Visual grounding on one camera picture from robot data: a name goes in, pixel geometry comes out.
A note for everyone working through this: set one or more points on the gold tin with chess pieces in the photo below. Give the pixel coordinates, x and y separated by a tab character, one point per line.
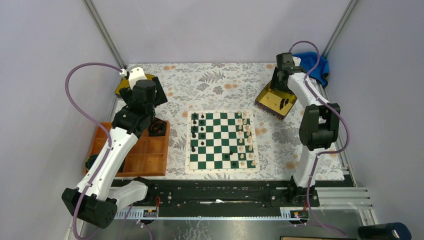
275	103

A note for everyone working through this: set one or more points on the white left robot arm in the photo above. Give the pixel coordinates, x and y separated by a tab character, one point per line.
91	200

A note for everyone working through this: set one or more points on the floral table mat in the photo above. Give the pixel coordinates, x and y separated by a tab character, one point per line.
226	86

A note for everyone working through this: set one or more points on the green white chess board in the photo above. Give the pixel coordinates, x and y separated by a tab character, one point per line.
221	141

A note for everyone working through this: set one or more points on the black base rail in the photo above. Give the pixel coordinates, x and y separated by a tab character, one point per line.
269	193

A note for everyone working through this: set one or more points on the black cylinder bottom right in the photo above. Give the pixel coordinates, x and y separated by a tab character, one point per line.
386	231

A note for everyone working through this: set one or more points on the orange compartment tray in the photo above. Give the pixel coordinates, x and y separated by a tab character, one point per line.
145	156

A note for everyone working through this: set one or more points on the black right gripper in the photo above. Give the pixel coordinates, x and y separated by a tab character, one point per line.
275	84

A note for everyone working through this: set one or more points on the blue cloth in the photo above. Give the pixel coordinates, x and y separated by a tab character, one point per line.
308	61

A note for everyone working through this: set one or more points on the empty gold tin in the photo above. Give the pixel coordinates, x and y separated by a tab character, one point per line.
124	83

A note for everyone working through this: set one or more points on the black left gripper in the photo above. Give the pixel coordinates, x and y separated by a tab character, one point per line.
160	97

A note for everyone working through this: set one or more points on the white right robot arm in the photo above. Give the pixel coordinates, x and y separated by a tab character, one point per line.
319	126

